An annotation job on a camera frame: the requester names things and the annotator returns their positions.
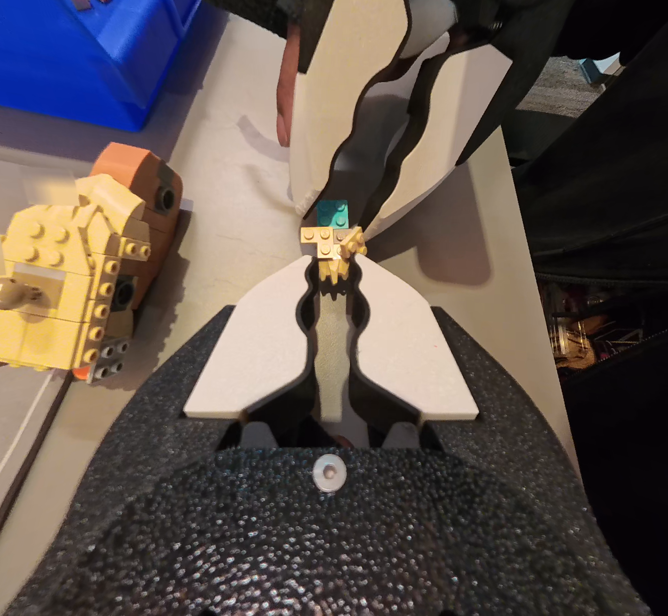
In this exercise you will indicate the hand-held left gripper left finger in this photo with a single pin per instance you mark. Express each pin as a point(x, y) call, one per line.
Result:
point(250, 355)

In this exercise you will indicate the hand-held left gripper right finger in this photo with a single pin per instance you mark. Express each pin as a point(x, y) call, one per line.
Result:
point(412, 355)

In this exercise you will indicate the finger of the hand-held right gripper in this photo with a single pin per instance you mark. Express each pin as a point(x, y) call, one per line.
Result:
point(344, 78)
point(454, 104)

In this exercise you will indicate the teal toy brick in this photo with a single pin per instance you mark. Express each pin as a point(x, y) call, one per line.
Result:
point(334, 213)

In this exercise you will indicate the tan corner toy plate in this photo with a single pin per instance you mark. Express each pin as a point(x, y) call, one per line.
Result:
point(316, 236)

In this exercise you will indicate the light grey desk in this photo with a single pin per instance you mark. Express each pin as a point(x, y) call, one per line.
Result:
point(235, 156)

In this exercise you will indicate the person's right hand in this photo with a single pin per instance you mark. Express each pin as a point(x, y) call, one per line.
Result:
point(284, 94)

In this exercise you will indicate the colourful printed packaging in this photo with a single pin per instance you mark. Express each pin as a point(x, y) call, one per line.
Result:
point(574, 350)

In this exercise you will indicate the tan and brown brick model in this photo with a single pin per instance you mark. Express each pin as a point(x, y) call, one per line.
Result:
point(52, 287)

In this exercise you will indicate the black bag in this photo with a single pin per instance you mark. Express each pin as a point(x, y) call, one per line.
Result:
point(626, 443)

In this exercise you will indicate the grey building instruction booklet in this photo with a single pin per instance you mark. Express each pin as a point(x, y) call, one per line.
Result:
point(21, 417)

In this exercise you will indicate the blue plastic bin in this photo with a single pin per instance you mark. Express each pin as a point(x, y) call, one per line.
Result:
point(78, 52)

